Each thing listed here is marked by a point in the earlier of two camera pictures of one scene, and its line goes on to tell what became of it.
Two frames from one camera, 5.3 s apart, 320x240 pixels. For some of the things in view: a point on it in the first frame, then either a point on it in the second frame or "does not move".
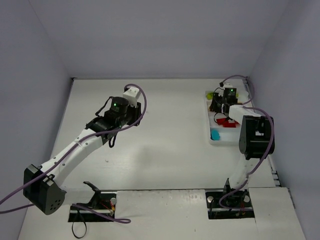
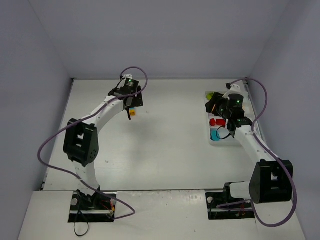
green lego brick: (209, 95) does not move
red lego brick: (225, 122) does not move
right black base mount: (230, 203) does not move
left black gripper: (136, 110) → (136, 99)
